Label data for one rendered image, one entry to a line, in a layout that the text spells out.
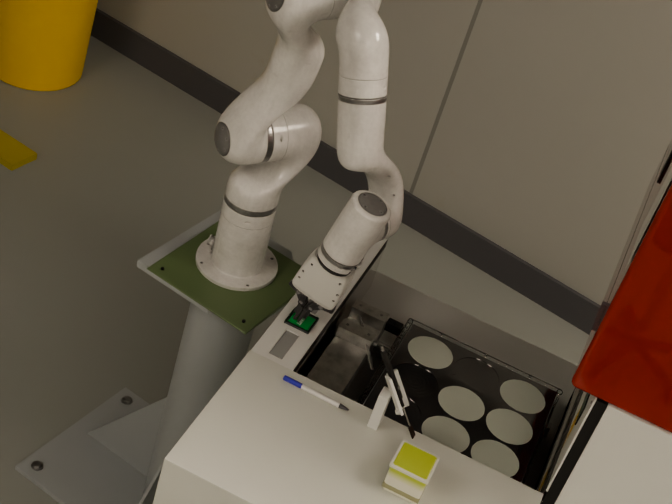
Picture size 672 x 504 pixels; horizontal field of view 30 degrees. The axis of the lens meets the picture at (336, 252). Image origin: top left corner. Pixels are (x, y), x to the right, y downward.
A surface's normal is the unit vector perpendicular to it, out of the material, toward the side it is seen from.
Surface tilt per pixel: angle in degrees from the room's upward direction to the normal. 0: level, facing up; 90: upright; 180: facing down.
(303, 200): 0
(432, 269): 0
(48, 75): 93
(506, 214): 90
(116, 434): 90
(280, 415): 0
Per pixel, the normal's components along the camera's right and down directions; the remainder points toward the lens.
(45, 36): 0.26, 0.67
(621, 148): -0.54, 0.39
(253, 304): 0.22, -0.76
